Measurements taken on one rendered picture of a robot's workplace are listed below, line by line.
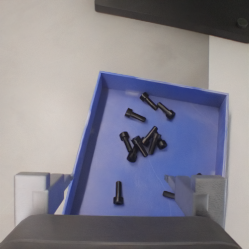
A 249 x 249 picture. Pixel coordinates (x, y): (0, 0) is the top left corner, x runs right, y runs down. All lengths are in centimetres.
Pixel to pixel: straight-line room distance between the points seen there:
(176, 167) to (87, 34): 14
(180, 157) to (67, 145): 8
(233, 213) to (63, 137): 13
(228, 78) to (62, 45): 15
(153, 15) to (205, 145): 13
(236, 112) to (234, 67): 5
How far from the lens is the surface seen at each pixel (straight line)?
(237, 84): 29
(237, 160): 26
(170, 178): 17
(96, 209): 23
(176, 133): 25
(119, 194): 22
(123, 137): 24
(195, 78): 28
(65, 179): 16
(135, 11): 31
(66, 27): 31
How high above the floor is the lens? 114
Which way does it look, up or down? 64 degrees down
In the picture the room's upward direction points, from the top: 4 degrees clockwise
